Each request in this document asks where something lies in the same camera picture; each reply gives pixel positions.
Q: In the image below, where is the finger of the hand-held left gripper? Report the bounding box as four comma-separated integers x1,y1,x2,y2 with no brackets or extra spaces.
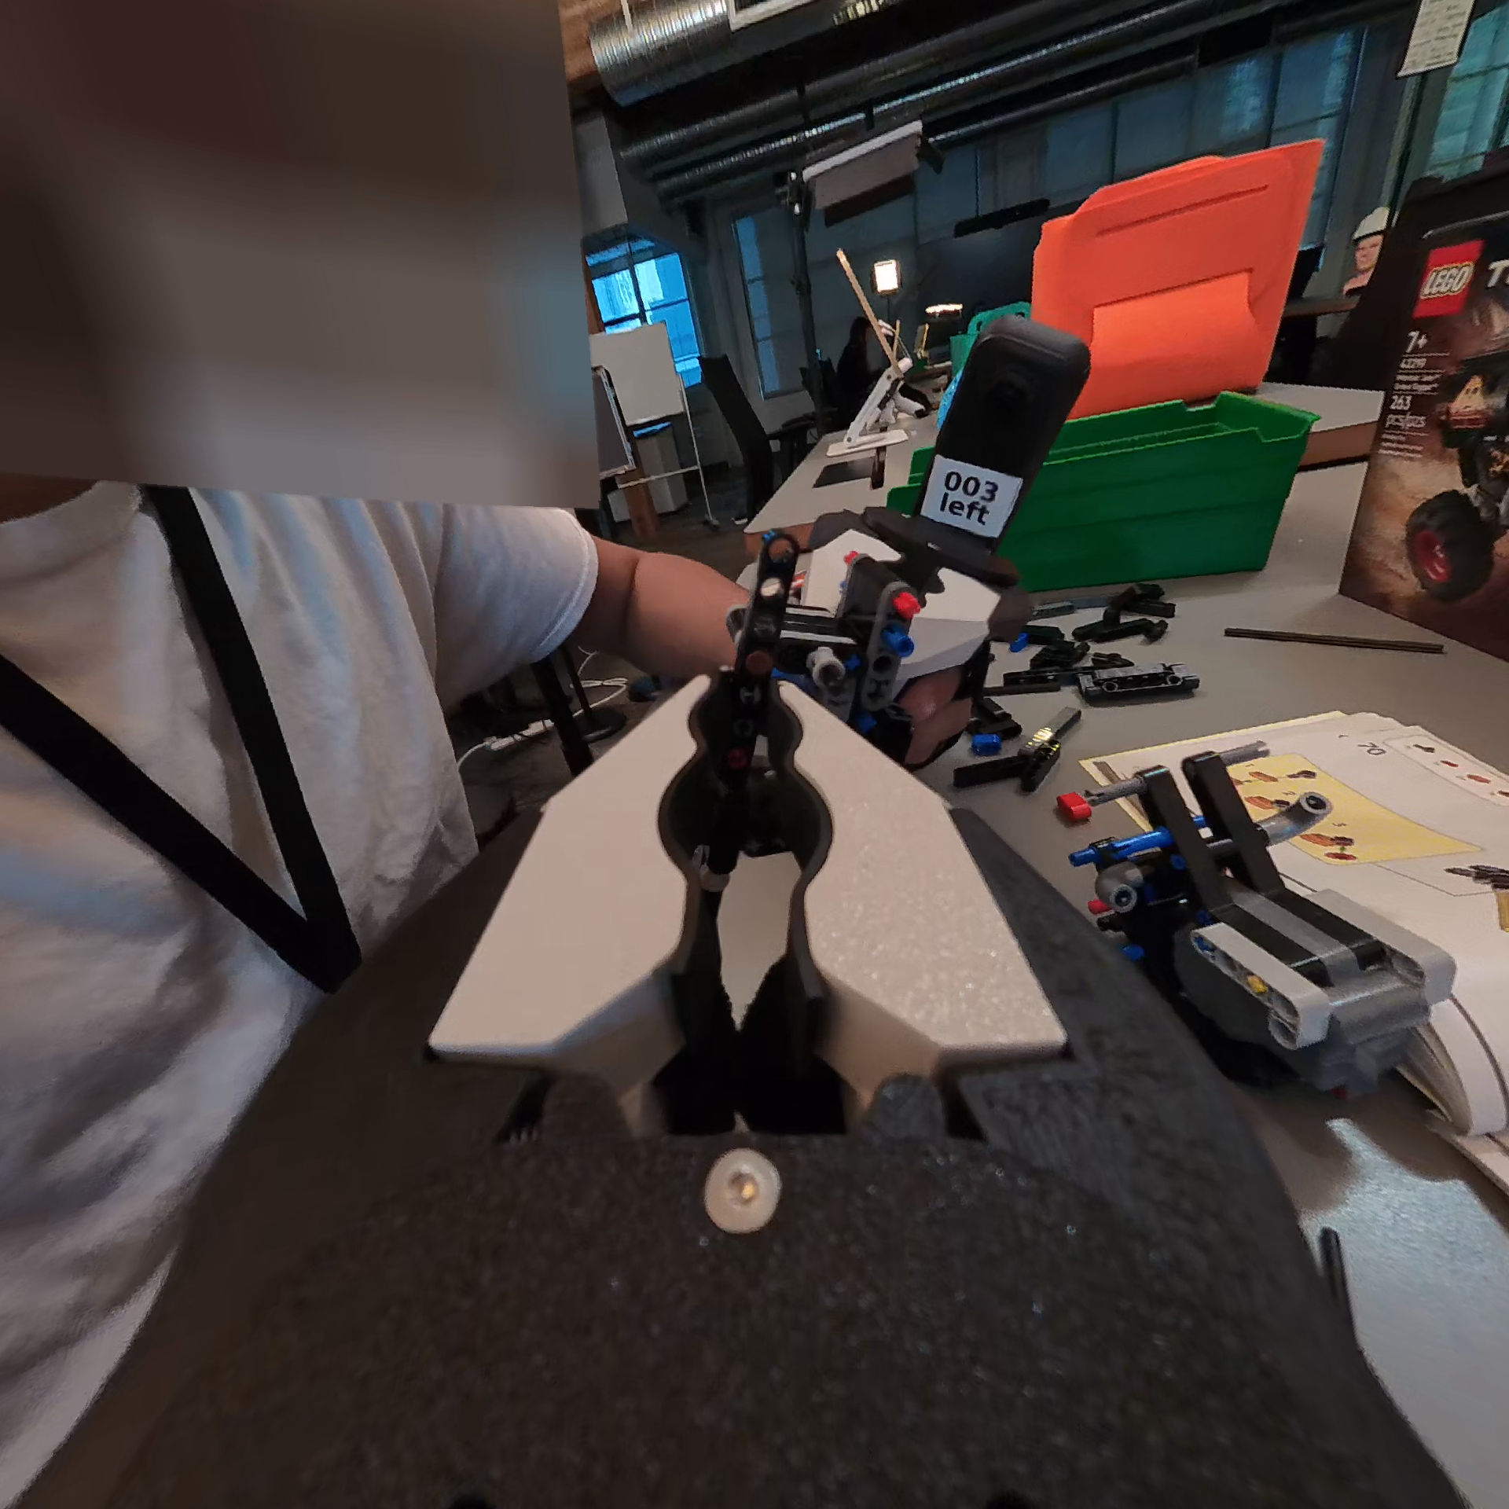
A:
801,514,880,605
902,571,1035,675

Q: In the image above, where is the black lego beam with pins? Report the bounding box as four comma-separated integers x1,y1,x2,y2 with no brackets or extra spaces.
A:
704,530,794,880

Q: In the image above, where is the pile of loose lego pieces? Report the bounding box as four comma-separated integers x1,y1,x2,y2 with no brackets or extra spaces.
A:
948,580,1202,794

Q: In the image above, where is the person's left forearm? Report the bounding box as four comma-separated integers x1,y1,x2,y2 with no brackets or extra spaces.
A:
575,542,771,675

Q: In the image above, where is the white cable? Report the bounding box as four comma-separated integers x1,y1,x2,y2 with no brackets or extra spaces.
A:
458,677,629,763

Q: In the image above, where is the orange plastic bin lid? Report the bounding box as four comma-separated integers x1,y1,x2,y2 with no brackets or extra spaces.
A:
1031,138,1327,417

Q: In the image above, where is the long black lego axle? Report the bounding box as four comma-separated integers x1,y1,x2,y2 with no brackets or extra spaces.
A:
1223,625,1446,656

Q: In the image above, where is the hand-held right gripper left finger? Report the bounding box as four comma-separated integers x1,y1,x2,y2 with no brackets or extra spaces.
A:
427,673,724,1133

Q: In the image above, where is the white whiteboard on stand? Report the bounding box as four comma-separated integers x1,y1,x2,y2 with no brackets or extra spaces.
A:
589,321,711,499

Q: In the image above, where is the lego instruction booklet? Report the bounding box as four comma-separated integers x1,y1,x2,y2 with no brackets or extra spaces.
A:
1081,709,1509,1162

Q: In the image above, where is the grey black lego subassembly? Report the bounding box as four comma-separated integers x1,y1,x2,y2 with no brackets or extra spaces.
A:
1071,740,1459,1094

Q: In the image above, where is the white stand with wooden sticks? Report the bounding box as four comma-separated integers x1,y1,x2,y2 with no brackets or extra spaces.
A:
824,248,936,456

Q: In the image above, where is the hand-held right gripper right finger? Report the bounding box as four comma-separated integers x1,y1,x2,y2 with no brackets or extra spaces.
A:
772,681,1069,1115

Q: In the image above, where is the green plastic bin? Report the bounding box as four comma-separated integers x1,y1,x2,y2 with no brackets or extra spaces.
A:
885,391,1322,593

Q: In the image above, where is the lego set box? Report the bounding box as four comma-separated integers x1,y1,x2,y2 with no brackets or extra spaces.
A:
1340,158,1509,664

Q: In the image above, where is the black lanyard strap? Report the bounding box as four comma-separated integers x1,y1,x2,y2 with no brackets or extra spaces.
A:
0,485,365,993

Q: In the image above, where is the person's white t-shirt torso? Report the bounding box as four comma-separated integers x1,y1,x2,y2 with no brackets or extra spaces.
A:
0,478,600,1509

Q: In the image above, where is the black grey lego chassis assembly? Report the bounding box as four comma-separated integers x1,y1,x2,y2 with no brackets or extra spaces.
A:
772,553,936,767

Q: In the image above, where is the person's left hand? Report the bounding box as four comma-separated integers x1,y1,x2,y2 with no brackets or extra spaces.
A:
898,666,970,767

